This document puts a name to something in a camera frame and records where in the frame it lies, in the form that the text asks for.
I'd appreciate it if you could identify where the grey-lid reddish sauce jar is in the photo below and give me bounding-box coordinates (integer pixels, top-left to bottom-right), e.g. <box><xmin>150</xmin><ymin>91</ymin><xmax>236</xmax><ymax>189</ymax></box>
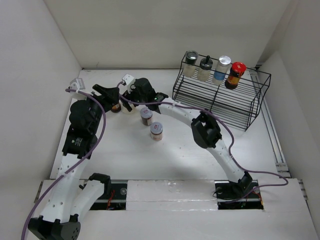
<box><xmin>150</xmin><ymin>122</ymin><xmax>163</xmax><ymax>141</ymax></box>

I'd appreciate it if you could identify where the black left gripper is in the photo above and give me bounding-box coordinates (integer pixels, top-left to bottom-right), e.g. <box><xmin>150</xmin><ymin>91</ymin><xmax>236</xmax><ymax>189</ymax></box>
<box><xmin>79</xmin><ymin>85</ymin><xmax>118</xmax><ymax>133</ymax></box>

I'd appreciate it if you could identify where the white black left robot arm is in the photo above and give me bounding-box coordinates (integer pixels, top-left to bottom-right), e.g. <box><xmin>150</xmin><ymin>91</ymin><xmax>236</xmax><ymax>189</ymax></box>
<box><xmin>23</xmin><ymin>84</ymin><xmax>119</xmax><ymax>240</ymax></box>

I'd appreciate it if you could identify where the red-lid brown sauce bottle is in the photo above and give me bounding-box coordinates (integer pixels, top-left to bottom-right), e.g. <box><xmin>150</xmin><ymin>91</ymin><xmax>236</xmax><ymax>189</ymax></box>
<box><xmin>224</xmin><ymin>61</ymin><xmax>247</xmax><ymax>90</ymax></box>

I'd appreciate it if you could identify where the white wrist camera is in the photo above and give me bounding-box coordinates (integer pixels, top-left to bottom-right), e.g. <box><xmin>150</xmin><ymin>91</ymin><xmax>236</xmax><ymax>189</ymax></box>
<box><xmin>68</xmin><ymin>78</ymin><xmax>86</xmax><ymax>94</ymax></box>
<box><xmin>122</xmin><ymin>74</ymin><xmax>136</xmax><ymax>94</ymax></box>

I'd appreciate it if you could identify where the small red-cap brown bottle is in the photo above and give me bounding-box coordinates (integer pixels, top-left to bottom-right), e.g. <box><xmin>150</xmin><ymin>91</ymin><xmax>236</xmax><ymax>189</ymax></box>
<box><xmin>111</xmin><ymin>103</ymin><xmax>122</xmax><ymax>113</ymax></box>

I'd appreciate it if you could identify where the black wire shelf rack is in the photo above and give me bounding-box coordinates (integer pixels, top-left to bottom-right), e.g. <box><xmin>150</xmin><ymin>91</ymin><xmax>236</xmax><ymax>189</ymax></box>
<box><xmin>172</xmin><ymin>54</ymin><xmax>272</xmax><ymax>131</ymax></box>

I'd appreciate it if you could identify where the silver-lid white powder jar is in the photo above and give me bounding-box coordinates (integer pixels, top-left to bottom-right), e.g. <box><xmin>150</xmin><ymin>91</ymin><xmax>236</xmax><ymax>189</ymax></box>
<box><xmin>121</xmin><ymin>101</ymin><xmax>136</xmax><ymax>115</ymax></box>

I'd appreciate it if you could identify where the black-pump-lid spice jar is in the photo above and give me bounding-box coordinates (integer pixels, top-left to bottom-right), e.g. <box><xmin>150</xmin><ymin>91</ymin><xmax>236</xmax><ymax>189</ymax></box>
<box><xmin>197</xmin><ymin>55</ymin><xmax>213</xmax><ymax>82</ymax></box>

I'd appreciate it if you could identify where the silver-lid blue-label jar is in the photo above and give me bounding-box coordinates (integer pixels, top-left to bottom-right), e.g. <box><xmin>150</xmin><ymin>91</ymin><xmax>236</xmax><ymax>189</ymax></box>
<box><xmin>212</xmin><ymin>55</ymin><xmax>231</xmax><ymax>86</ymax></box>

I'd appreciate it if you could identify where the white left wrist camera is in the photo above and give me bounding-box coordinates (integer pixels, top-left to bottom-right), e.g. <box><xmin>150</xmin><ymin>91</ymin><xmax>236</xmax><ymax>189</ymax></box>
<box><xmin>68</xmin><ymin>78</ymin><xmax>86</xmax><ymax>94</ymax></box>

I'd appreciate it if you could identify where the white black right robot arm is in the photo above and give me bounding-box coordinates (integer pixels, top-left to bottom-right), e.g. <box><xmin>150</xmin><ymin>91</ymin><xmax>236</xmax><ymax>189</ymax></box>
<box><xmin>120</xmin><ymin>74</ymin><xmax>253</xmax><ymax>200</ymax></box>

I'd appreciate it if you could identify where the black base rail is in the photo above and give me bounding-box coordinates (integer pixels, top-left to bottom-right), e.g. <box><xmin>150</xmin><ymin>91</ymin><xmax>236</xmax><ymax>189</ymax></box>
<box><xmin>91</xmin><ymin>179</ymin><xmax>264</xmax><ymax>212</ymax></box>

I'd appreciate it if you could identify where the grey-lid dark sauce jar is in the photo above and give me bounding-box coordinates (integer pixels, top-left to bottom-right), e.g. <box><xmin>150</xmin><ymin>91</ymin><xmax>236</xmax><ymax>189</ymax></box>
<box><xmin>140</xmin><ymin>107</ymin><xmax>153</xmax><ymax>126</ymax></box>

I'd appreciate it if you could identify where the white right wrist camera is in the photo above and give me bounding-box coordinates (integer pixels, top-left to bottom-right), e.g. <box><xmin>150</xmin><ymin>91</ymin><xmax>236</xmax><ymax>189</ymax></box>
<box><xmin>122</xmin><ymin>74</ymin><xmax>136</xmax><ymax>94</ymax></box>

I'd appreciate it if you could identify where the glass-lid spice jar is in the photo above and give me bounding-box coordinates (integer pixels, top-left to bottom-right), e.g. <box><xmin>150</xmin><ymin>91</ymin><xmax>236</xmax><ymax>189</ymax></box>
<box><xmin>183</xmin><ymin>50</ymin><xmax>199</xmax><ymax>78</ymax></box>

